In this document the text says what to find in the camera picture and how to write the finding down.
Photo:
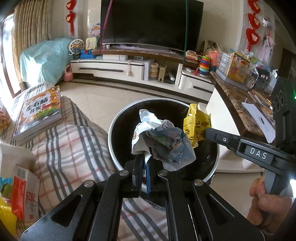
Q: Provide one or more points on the snack jar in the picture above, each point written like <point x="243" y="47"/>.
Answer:
<point x="5" y="119"/>

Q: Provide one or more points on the right hand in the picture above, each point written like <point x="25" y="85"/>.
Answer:
<point x="268" y="211"/>

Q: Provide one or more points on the white TV cabinet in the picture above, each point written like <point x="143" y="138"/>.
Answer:
<point x="137" y="72"/>

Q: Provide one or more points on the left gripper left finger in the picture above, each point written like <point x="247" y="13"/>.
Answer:
<point x="92" y="211"/>

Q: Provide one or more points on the toy telephone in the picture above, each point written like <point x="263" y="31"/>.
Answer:
<point x="91" y="43"/>

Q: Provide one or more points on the white trash bin black liner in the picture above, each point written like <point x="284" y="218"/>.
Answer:
<point x="123" y="125"/>

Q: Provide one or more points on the teal covered furniture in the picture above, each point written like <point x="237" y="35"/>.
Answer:
<point x="45" y="61"/>

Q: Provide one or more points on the orange children's book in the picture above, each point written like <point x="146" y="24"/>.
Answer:
<point x="39" y="113"/>

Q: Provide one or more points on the yellow picture box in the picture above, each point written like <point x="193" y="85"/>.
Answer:
<point x="238" y="67"/>

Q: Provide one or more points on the marble side counter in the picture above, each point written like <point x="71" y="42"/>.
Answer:
<point x="227" y="111"/>

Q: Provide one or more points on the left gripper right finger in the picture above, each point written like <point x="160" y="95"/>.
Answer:
<point x="194" y="211"/>

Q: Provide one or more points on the pink kettlebell toy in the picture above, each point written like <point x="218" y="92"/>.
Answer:
<point x="68" y="74"/>

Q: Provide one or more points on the paper ball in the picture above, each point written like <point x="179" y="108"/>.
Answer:
<point x="161" y="140"/>

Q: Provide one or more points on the red hanging decoration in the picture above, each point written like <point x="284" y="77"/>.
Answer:
<point x="71" y="15"/>

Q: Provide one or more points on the red knot decorations right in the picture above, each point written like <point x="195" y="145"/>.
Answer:
<point x="251" y="34"/>

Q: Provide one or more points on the red white 1928 box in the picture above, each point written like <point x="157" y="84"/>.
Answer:
<point x="24" y="200"/>

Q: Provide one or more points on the toy ferris wheel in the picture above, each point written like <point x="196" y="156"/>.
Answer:
<point x="75" y="47"/>

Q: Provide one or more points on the yellow ridged plastic piece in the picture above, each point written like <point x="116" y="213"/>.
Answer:
<point x="7" y="217"/>

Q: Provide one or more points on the black television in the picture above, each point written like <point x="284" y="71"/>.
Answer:
<point x="170" y="24"/>

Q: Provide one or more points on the yellow snack bag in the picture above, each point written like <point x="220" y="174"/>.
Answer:
<point x="195" y="123"/>

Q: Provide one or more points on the rainbow ring stacker toy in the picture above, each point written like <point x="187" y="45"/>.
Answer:
<point x="204" y="66"/>

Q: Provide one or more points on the beige right curtain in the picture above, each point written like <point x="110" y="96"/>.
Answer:
<point x="30" y="27"/>

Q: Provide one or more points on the white tissue box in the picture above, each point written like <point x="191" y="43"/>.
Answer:
<point x="14" y="155"/>

